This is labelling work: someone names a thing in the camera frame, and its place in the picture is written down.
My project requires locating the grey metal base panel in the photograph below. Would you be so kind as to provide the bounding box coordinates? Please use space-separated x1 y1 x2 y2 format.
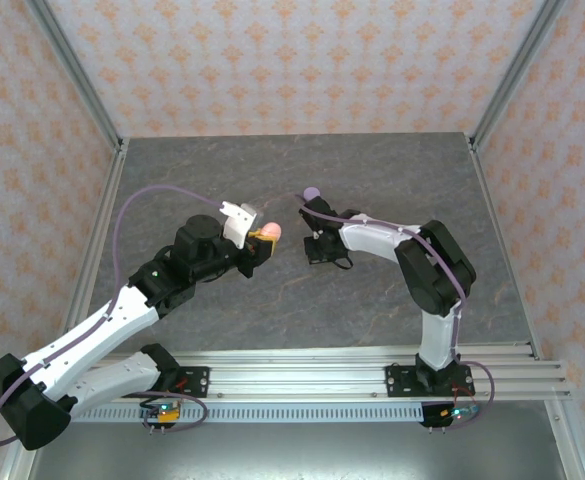
26 422 566 480

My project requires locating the slotted grey cable duct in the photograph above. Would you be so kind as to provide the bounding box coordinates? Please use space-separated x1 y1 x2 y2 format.
69 404 478 425

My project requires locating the aluminium frame post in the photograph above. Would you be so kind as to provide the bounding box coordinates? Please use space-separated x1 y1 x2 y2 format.
470 0 568 151
24 0 126 154

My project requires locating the aluminium frame strut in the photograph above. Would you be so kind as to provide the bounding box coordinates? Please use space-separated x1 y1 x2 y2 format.
0 444 41 480
544 399 585 480

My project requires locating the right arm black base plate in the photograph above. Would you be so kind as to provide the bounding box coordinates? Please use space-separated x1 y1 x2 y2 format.
384 365 473 400

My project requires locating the aluminium table side rail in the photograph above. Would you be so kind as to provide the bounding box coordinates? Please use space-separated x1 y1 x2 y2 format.
466 134 544 362
49 138 132 364

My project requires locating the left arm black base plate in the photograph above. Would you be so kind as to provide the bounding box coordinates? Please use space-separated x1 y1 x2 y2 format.
119 366 211 399

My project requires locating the aluminium mounting rail beam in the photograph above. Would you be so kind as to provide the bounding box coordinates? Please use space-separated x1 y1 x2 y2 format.
24 348 572 402

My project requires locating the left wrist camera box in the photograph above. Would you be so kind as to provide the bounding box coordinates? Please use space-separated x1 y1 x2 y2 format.
220 199 259 250

